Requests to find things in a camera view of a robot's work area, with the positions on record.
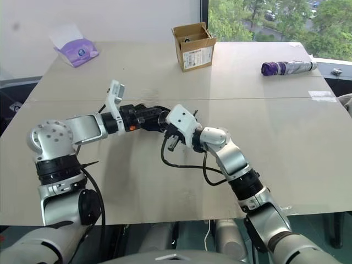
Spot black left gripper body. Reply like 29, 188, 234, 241
120, 104, 145, 132

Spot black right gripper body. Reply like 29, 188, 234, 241
164, 123, 188, 151

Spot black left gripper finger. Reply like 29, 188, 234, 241
138, 105, 163, 117
139, 116, 159, 128

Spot open cardboard box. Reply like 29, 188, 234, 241
172, 22, 217, 73

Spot purple tissue pack white box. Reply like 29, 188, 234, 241
49, 23, 100, 68

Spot grey robot torso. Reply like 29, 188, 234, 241
98, 248, 273, 264

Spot folded purple silver umbrella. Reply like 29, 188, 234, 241
260, 60, 318, 76

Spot clear tape strip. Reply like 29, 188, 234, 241
307, 90, 338, 103

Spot beige fabric seat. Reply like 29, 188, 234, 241
337, 93, 352, 117

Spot dark table leg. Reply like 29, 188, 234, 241
328, 211, 345, 250

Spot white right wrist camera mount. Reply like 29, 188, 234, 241
166, 103, 203, 146

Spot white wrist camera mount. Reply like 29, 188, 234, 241
105, 79, 127, 135
166, 103, 203, 146

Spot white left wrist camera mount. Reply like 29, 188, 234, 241
105, 79, 127, 135

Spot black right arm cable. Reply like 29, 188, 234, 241
160, 136, 232, 186

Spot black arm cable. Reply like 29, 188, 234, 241
160, 136, 232, 186
74, 144, 107, 243

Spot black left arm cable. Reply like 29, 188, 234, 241
74, 144, 107, 243

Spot thin white cable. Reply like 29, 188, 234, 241
204, 219, 213, 250

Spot dark window frame post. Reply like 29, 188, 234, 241
200, 0, 210, 42

